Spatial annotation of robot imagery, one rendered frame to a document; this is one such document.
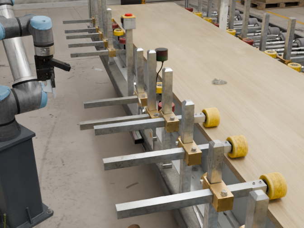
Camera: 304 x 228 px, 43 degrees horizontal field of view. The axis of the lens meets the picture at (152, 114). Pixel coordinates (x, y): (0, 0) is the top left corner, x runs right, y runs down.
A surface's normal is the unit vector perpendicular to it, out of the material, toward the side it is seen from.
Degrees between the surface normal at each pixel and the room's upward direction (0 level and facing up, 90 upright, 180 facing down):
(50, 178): 0
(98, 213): 0
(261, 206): 90
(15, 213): 90
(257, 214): 90
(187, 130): 90
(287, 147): 0
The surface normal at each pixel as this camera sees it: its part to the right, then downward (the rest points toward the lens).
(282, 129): 0.00, -0.90
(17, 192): 0.74, 0.29
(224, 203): 0.26, 0.42
